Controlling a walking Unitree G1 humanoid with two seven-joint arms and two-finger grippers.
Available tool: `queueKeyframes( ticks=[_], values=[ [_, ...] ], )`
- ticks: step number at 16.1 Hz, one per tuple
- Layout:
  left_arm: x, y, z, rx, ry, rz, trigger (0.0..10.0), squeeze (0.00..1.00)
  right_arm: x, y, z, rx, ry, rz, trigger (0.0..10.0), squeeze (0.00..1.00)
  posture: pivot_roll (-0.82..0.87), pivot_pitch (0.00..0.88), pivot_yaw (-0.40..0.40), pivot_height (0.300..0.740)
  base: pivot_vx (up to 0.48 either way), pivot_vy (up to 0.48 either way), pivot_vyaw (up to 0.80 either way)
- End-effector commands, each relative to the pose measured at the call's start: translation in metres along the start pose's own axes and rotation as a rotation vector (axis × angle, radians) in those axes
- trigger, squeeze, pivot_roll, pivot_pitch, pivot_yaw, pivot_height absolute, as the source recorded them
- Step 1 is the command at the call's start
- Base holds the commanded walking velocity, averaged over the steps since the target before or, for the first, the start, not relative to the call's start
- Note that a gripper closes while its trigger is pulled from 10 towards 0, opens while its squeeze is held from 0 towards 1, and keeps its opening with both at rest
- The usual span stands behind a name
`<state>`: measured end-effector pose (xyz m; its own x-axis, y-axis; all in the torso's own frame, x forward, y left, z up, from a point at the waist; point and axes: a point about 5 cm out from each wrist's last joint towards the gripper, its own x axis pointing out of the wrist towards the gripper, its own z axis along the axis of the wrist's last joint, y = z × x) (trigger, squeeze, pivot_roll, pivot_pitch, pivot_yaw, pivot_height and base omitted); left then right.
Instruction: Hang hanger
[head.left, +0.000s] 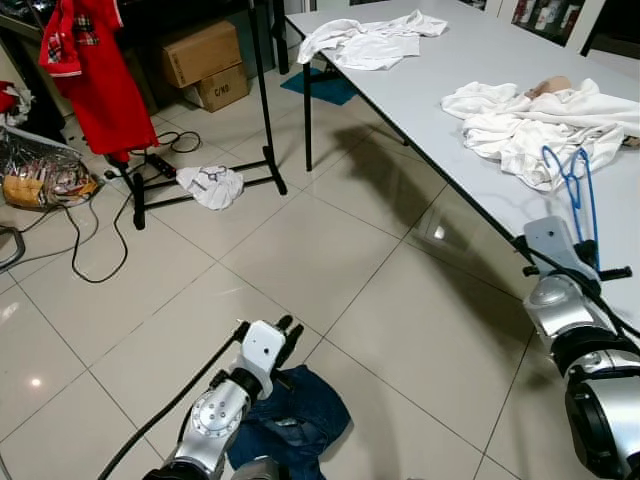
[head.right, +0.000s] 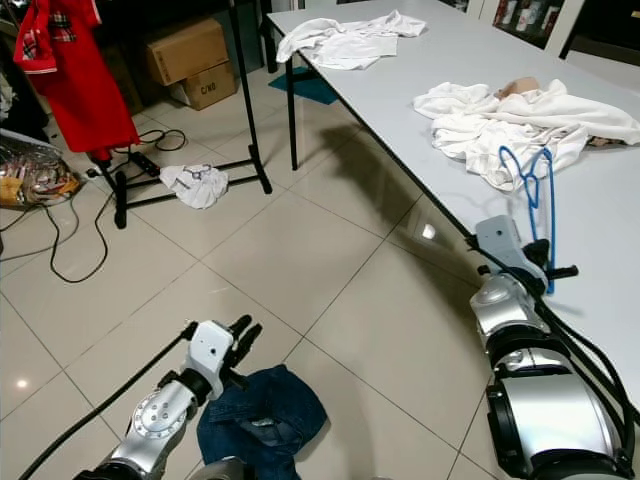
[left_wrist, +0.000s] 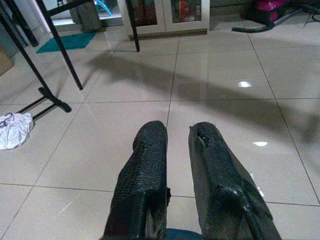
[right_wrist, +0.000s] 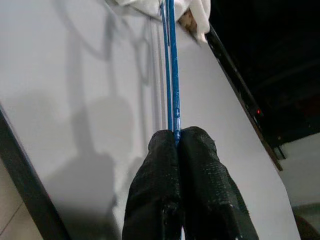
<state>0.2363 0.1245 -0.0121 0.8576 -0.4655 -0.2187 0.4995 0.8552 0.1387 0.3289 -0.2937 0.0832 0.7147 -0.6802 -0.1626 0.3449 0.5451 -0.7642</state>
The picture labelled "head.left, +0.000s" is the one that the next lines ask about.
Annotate blue plastic clothes hanger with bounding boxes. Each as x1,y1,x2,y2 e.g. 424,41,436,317
540,145,602,276

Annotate blue denim jeans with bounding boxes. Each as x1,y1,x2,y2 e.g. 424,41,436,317
225,365,351,480

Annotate white cotton garment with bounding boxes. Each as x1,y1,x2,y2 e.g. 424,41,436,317
442,78,640,193

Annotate white printed cloth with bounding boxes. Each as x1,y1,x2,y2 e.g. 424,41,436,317
178,165,244,211

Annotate beige baby doll head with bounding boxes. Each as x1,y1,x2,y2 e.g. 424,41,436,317
525,75,573,101

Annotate black power strip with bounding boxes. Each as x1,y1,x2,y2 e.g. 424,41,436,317
145,150,179,179

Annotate black table leg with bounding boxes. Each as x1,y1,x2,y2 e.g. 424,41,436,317
302,58,314,171

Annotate black metal clothes rack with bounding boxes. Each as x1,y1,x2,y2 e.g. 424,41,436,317
105,0,289,231

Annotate white glass door cabinet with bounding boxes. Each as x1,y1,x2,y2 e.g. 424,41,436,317
500,0,606,51

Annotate teal floor mat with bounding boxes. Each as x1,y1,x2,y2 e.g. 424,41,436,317
280,68,358,106

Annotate small printed cardboard box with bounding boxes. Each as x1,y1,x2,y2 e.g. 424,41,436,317
185,65,251,113

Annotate large plain cardboard box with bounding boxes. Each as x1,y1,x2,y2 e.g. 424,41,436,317
160,20,243,89

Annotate white crumpled shirt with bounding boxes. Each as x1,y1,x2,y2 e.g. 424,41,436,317
297,10,448,71

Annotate red polo shirt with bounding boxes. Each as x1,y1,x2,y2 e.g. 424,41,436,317
38,0,159,158

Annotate red cloth pile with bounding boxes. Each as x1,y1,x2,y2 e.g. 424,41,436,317
0,85,23,119

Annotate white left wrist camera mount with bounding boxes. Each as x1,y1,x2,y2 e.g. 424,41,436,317
238,320,287,396

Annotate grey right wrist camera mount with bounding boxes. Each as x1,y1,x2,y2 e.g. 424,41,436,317
522,215,601,289

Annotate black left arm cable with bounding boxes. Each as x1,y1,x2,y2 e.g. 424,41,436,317
95,322,249,480

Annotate black floor cable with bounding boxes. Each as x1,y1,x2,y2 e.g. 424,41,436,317
65,128,203,286

